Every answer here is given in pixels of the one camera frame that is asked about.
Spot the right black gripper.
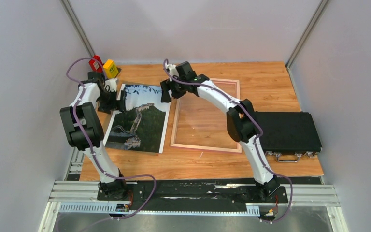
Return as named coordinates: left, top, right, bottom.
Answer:
left=162, top=74, right=188, bottom=102

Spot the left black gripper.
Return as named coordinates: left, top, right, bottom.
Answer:
left=96, top=89, right=127, bottom=115

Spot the Great Wall photo print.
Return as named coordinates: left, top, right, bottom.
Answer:
left=104, top=84, right=171, bottom=154

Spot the wooden picture frame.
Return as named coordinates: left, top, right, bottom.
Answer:
left=170, top=78, right=243, bottom=154

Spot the clear acrylic sheet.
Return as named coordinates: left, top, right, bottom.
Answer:
left=176, top=82, right=238, bottom=149

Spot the grey backing board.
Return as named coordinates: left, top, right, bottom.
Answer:
left=117, top=84, right=128, bottom=114

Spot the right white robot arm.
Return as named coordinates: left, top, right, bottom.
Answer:
left=160, top=59, right=280, bottom=202

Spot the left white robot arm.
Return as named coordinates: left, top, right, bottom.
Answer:
left=59, top=71, right=129, bottom=200

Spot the yellow small box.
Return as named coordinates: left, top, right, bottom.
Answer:
left=103, top=59, right=119, bottom=79

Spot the red small box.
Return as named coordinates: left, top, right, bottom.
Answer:
left=88, top=55, right=103, bottom=73

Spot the black poker chip case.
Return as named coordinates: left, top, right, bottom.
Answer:
left=255, top=112, right=323, bottom=163

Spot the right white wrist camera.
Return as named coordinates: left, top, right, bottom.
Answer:
left=166, top=64, right=179, bottom=79

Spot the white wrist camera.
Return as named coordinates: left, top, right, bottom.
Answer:
left=105, top=78, right=118, bottom=92
left=166, top=64, right=179, bottom=79

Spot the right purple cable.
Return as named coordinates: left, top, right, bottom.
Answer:
left=163, top=58, right=294, bottom=224

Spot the purple cable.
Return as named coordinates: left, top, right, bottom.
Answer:
left=66, top=58, right=157, bottom=221
left=163, top=58, right=294, bottom=224

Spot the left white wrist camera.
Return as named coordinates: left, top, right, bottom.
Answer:
left=105, top=78, right=118, bottom=92

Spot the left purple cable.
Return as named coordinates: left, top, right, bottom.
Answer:
left=66, top=58, right=157, bottom=221

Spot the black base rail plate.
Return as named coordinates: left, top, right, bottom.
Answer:
left=97, top=177, right=288, bottom=214

